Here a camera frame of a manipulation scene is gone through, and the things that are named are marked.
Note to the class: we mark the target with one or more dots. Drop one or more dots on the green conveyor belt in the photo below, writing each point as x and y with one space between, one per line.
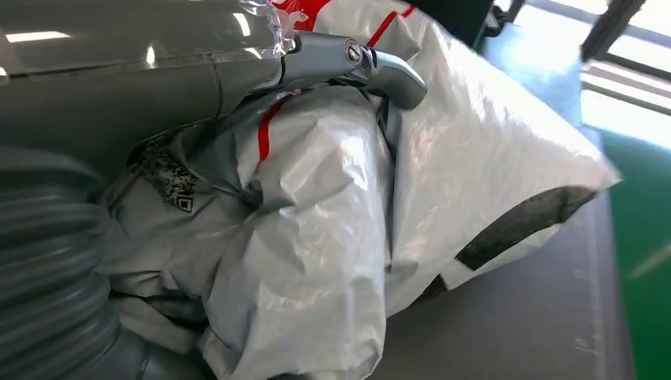
645 220

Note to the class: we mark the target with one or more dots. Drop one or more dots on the dark window frame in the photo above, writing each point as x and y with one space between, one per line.
613 26

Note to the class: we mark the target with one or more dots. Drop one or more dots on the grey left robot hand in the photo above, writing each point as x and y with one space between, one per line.
131 73

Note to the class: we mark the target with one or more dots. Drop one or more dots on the white red-print courier package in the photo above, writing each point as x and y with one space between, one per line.
325 210

